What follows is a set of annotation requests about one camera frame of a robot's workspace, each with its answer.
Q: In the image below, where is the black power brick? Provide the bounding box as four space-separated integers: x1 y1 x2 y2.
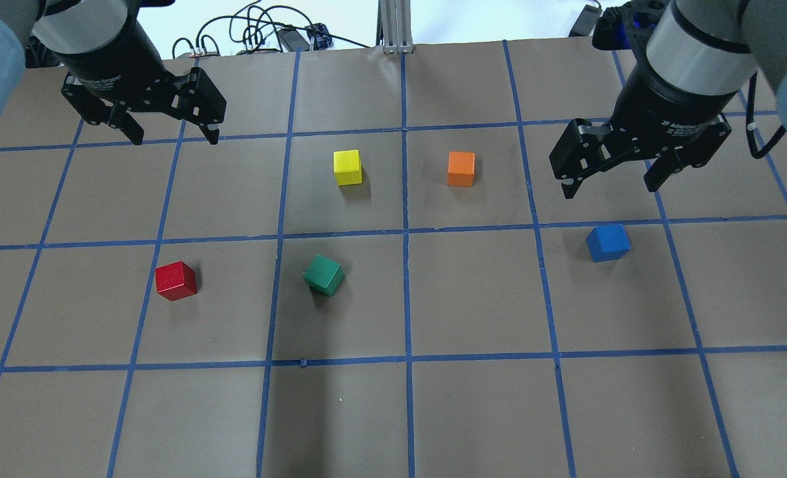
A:
567 4 603 37

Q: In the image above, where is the aluminium frame post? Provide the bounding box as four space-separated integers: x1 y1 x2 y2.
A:
376 1 414 55

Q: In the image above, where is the yellow block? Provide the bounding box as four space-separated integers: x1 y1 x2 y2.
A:
333 149 363 187

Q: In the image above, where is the red block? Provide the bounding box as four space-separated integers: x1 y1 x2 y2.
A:
154 261 198 301

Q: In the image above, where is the blue block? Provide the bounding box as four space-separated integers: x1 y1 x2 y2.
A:
587 223 631 263

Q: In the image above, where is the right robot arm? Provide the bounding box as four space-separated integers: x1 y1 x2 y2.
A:
549 1 787 199

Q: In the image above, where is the black cable bundle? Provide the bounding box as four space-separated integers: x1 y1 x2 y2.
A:
171 1 374 59

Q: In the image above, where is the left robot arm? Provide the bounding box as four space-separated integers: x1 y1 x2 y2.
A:
0 1 227 145

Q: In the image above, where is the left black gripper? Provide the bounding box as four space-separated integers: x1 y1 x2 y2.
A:
60 18 227 145

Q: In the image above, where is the black power adapter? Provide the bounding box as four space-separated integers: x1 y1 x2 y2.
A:
275 25 312 52

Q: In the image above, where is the orange block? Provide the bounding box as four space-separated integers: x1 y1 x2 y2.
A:
446 151 476 187

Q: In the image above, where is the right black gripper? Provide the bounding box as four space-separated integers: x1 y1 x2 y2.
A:
549 63 733 200

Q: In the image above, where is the green block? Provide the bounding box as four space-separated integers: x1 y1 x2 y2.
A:
303 254 345 297

